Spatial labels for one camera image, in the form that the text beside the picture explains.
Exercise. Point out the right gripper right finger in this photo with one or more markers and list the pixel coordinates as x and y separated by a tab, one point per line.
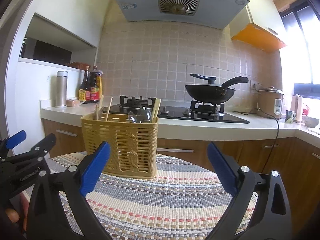
271	218

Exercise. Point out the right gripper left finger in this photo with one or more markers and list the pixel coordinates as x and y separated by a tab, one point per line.
46	216

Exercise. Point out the large clear grey spoon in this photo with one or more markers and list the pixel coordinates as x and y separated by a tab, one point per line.
144	115

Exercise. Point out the person's left hand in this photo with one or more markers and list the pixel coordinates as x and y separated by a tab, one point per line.
14	215

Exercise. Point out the yellow plastic utensil basket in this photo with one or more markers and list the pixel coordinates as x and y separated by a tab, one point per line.
133	145

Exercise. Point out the small orange sponge block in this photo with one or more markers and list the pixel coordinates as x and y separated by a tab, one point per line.
74	103

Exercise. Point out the steel thermos bottle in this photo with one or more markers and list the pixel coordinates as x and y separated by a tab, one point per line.
61	89

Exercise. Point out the striped woven placemat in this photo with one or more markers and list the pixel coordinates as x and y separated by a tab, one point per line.
183	201

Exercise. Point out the dark soy sauce bottle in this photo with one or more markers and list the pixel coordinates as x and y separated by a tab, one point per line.
84	92

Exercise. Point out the white countertop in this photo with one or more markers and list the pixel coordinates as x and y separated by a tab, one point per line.
258	128

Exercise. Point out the small bowl on counter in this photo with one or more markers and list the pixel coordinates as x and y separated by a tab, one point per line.
310	121

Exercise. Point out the mug on counter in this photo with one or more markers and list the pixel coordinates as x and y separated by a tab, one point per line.
290	116

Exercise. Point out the red label sauce bottle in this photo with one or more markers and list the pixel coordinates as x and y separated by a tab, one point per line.
95	82

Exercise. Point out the rice cooker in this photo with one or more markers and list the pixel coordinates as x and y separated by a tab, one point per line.
269	102

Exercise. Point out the black gas stove top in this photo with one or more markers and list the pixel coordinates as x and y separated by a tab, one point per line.
196	111

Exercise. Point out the black wok with lid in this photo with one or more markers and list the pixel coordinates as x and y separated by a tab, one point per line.
211	92

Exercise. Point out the range hood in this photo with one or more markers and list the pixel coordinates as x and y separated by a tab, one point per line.
211	13

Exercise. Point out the orange wall cabinet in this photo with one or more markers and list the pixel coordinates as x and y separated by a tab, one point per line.
261	28

